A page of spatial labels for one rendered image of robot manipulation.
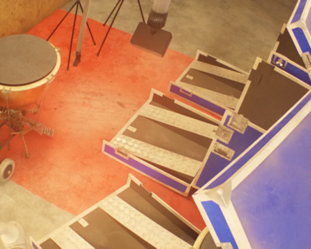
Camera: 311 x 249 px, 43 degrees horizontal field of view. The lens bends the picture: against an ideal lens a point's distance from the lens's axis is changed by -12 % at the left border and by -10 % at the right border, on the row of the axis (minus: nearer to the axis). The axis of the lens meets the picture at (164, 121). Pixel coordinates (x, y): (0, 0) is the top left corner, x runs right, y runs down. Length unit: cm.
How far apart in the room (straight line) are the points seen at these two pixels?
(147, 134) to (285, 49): 178
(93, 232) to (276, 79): 193
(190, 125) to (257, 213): 262
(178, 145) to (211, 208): 255
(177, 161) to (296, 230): 213
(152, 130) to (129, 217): 103
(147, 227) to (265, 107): 149
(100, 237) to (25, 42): 161
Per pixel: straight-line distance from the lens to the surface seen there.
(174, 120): 392
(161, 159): 352
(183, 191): 342
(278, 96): 365
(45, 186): 330
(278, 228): 143
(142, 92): 425
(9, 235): 182
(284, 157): 149
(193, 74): 468
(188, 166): 347
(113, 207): 321
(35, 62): 311
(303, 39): 243
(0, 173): 319
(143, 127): 386
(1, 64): 309
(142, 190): 327
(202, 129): 385
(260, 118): 382
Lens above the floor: 264
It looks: 41 degrees down
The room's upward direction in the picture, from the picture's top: 18 degrees clockwise
